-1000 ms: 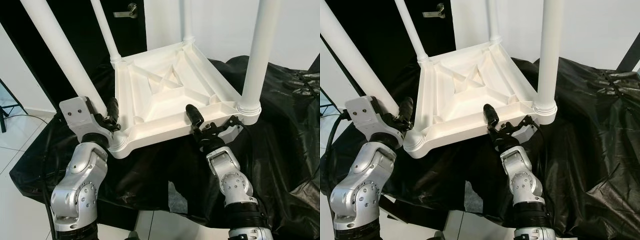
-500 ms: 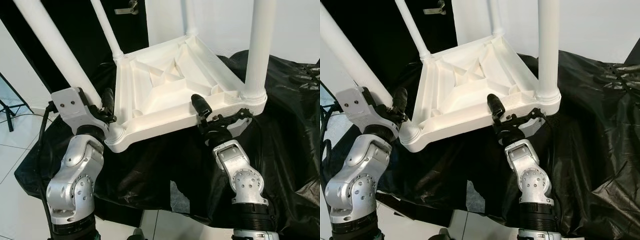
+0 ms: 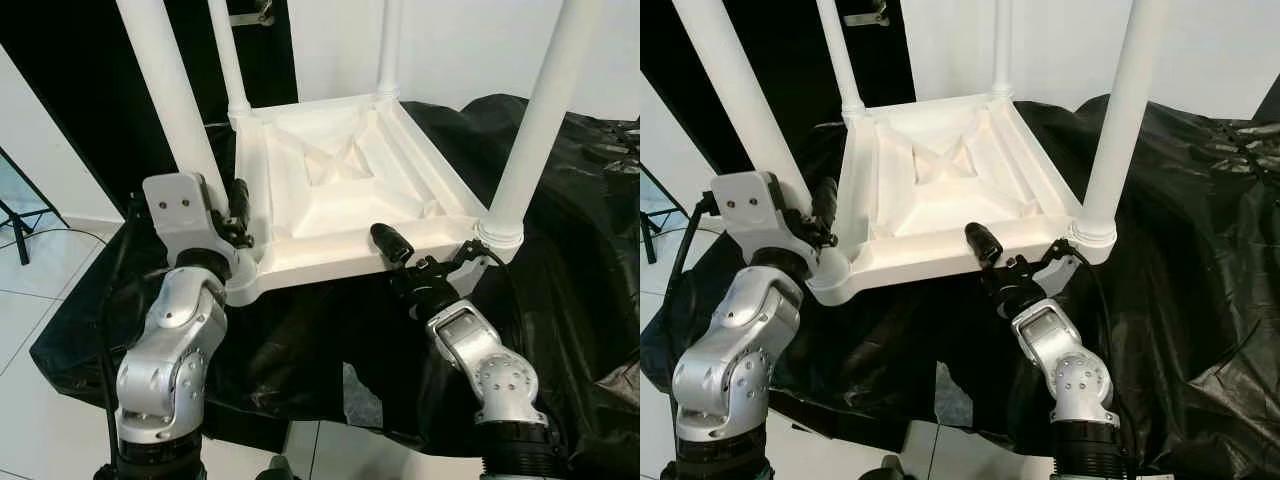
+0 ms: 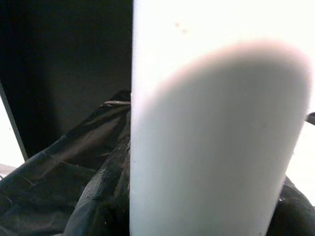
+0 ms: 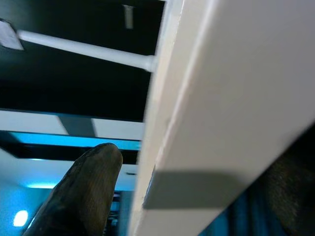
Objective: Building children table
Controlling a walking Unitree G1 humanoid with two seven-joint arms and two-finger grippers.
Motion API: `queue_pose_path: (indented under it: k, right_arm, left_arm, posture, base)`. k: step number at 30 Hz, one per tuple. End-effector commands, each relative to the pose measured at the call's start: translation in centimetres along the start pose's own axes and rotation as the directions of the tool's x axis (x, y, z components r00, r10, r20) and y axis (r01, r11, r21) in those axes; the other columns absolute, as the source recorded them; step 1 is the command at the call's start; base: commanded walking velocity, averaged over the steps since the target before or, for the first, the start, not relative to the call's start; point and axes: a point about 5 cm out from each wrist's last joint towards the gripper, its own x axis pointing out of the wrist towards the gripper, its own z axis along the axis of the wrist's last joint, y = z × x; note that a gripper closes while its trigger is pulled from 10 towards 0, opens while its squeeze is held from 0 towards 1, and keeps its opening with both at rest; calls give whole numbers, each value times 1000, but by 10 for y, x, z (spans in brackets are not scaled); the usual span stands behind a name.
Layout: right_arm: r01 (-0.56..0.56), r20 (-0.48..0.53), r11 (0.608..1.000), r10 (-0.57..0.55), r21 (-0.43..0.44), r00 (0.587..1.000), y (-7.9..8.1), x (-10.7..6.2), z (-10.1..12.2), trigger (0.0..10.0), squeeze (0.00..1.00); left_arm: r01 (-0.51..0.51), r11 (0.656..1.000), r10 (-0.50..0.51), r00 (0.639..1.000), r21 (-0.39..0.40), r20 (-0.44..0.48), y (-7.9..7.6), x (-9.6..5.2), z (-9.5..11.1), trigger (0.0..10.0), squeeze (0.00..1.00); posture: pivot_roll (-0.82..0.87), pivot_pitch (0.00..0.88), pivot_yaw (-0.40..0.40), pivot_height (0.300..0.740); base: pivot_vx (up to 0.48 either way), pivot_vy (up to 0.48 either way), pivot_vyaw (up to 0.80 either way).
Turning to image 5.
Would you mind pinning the white plastic table top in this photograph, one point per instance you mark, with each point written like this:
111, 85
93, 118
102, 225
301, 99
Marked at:
233, 86

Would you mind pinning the teal glass panel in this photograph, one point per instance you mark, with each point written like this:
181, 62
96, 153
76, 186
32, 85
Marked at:
49, 139

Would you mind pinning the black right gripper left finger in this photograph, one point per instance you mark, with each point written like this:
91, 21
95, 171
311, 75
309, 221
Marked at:
83, 196

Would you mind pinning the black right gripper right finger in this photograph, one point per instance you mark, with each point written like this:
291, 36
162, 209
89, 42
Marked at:
297, 196

